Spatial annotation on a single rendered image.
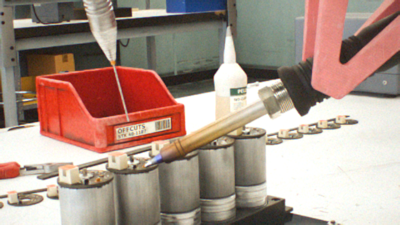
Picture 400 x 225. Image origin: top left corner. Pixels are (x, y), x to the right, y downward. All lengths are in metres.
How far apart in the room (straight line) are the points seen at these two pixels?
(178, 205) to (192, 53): 6.02
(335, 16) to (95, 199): 0.13
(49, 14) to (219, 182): 2.73
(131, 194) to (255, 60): 6.19
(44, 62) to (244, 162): 4.70
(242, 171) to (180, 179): 0.05
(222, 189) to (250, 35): 6.16
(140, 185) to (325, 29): 0.11
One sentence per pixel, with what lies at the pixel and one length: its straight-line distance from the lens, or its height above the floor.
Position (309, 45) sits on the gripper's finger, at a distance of 0.33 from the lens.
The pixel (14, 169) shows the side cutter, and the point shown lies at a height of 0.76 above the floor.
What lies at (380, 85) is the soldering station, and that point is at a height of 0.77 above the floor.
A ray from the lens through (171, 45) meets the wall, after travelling 6.18.
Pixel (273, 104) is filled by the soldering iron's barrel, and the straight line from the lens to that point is 0.31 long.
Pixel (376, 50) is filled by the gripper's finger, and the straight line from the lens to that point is 0.31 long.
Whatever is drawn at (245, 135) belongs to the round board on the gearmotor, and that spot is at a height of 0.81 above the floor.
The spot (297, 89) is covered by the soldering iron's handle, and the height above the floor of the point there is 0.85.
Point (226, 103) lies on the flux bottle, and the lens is 0.69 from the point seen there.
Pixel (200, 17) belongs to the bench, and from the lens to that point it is 3.49.
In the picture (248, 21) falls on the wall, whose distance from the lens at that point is 6.52.
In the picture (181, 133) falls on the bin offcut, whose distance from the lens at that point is 0.66.
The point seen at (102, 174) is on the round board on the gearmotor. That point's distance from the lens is 0.31.
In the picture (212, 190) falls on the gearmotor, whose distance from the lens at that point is 0.36.
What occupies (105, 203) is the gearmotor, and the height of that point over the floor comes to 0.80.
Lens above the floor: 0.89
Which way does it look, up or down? 11 degrees down
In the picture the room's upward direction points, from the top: 2 degrees counter-clockwise
